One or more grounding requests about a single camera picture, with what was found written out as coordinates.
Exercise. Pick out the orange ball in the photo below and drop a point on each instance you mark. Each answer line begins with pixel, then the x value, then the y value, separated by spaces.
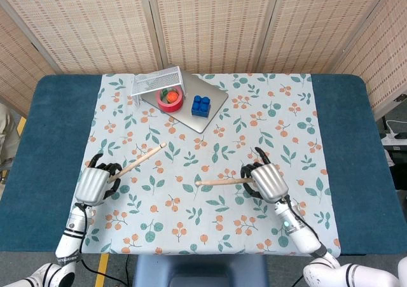
pixel 172 97

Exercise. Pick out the blue toy building block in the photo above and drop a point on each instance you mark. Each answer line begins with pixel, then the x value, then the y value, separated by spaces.
pixel 201 106

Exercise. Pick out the red tape roll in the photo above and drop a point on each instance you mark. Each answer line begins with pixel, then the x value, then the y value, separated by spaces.
pixel 170 104

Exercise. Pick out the person in beige clothing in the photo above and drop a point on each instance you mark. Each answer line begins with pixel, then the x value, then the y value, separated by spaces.
pixel 8 134

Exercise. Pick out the floral leaf print tablecloth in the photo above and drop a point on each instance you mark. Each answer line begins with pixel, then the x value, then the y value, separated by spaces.
pixel 203 172

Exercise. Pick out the white power strip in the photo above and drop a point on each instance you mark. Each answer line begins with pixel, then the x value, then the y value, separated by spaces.
pixel 395 137

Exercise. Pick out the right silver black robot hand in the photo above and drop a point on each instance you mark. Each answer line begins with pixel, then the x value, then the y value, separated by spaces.
pixel 267 182

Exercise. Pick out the woven folding screen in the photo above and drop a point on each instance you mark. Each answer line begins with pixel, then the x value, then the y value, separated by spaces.
pixel 203 26

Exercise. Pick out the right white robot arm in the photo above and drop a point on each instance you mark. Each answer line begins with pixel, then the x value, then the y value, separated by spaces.
pixel 318 245

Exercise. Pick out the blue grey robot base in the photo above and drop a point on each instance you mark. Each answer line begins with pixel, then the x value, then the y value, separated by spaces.
pixel 200 271

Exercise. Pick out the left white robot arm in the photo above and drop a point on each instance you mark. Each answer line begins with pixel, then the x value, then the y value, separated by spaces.
pixel 63 249

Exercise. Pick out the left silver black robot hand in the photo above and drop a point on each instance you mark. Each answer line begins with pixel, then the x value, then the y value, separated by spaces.
pixel 95 183

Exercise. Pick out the wooden drumstick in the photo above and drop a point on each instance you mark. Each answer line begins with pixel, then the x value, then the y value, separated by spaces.
pixel 224 182
pixel 140 161

